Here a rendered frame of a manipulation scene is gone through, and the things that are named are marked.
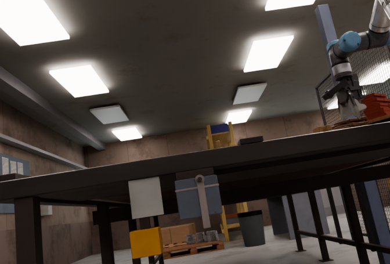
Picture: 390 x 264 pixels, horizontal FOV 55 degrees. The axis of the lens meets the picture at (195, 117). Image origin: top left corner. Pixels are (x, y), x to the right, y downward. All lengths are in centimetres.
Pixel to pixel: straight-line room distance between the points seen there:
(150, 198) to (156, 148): 1017
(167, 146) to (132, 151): 107
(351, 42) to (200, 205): 88
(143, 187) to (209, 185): 21
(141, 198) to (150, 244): 14
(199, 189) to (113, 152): 1042
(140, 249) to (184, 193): 21
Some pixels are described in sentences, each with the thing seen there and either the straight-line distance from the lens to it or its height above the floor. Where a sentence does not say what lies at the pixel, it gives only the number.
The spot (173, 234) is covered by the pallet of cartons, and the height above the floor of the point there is 33.
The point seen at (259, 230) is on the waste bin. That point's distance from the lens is 679.
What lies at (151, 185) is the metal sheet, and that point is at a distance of 123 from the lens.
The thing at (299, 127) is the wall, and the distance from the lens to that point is 1187.
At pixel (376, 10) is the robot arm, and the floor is 136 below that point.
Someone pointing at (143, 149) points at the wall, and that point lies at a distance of 1143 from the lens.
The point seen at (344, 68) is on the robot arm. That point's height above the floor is 121.
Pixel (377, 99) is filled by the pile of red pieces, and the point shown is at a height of 118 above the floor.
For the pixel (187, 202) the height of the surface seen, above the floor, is 76.
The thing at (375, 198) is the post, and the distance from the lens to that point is 351.
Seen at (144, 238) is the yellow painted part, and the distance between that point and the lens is 121.
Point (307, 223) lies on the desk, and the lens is 702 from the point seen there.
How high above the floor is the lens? 73
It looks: 14 degrees up
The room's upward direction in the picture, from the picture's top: 9 degrees counter-clockwise
